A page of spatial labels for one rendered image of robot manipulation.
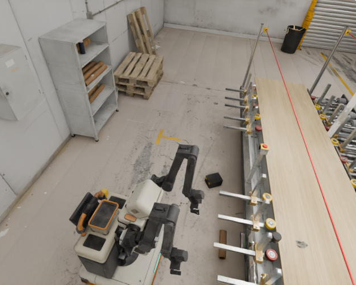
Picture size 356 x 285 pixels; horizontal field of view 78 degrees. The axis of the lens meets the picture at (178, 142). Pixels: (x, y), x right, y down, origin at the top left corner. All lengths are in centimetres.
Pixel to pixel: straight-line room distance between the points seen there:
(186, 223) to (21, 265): 176
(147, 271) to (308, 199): 160
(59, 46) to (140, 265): 255
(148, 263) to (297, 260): 127
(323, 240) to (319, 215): 22
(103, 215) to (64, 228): 116
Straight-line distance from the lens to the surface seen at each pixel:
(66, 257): 285
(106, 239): 191
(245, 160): 267
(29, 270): 294
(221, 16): 894
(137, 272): 236
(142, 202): 136
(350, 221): 243
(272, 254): 191
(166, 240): 125
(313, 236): 216
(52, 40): 316
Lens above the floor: 254
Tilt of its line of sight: 43 degrees down
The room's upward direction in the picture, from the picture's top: 6 degrees clockwise
